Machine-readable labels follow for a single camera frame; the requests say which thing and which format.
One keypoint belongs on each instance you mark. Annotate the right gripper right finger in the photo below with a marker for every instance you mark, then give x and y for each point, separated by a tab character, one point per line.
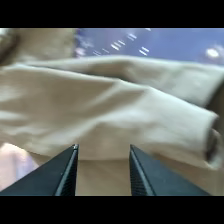
156	180

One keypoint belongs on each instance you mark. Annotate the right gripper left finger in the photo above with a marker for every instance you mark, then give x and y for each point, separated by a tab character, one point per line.
50	180

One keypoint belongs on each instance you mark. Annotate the beige shirt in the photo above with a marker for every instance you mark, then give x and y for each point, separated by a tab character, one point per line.
106	106

